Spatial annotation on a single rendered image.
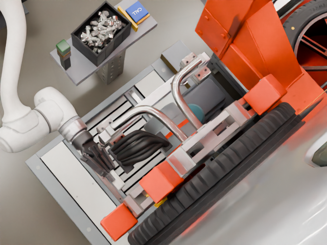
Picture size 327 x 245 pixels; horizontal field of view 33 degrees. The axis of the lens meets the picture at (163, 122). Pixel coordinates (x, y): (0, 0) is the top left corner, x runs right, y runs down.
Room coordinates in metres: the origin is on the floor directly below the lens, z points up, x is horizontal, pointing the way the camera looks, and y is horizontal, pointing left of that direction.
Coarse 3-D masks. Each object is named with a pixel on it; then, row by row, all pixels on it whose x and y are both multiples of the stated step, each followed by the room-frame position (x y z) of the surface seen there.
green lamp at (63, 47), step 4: (64, 40) 0.68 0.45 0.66; (56, 44) 0.66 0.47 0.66; (60, 44) 0.66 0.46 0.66; (64, 44) 0.67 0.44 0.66; (68, 44) 0.67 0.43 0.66; (56, 48) 0.65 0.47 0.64; (60, 48) 0.65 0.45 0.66; (64, 48) 0.65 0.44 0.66; (68, 48) 0.66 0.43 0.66; (60, 52) 0.64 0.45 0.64; (64, 52) 0.64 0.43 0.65
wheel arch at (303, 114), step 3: (324, 96) 0.71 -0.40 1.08; (321, 99) 0.72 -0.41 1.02; (315, 102) 0.75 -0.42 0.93; (318, 102) 0.73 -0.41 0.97; (312, 105) 0.74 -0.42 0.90; (315, 105) 0.74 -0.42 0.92; (306, 108) 0.76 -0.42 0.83; (309, 108) 0.74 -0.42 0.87; (312, 108) 0.74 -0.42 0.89; (303, 111) 0.75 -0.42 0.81; (306, 111) 0.74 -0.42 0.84; (309, 111) 0.74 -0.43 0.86; (300, 114) 0.74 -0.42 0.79; (303, 114) 0.74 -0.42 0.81; (306, 114) 0.74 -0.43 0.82; (303, 117) 0.74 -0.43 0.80
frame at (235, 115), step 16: (224, 112) 0.52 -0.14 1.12; (240, 112) 0.54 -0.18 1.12; (208, 128) 0.46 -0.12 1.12; (240, 128) 0.63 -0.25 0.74; (192, 144) 0.40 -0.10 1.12; (208, 144) 0.42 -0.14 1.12; (176, 160) 0.34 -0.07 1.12; (192, 160) 0.36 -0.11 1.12; (144, 192) 0.29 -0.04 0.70; (128, 208) 0.21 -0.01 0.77; (144, 208) 0.21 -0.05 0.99
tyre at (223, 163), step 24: (264, 120) 0.54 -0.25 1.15; (288, 120) 0.59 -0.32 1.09; (240, 144) 0.43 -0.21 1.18; (264, 144) 0.47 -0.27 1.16; (216, 168) 0.35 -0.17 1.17; (240, 168) 0.38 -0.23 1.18; (192, 192) 0.27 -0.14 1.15; (216, 192) 0.29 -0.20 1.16; (168, 216) 0.20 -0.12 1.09; (144, 240) 0.13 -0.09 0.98
